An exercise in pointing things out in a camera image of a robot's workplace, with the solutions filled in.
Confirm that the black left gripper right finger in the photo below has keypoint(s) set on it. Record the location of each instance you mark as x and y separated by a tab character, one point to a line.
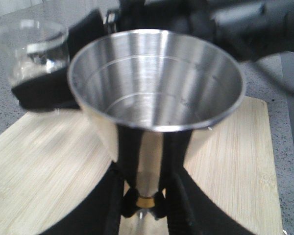
191	212

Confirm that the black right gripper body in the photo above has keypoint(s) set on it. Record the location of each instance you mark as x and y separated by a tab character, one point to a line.
247	29

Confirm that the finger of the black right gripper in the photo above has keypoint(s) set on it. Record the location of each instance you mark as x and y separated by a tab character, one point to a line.
51	91

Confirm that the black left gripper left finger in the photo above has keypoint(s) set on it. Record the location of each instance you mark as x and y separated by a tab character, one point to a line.
98	214

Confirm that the clear glass beaker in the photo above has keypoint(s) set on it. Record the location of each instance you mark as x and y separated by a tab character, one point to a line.
34	48

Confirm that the steel double-cone jigger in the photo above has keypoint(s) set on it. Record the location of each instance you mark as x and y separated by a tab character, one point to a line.
154	97

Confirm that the light wooden cutting board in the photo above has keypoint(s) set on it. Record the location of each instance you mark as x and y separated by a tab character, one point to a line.
50	162

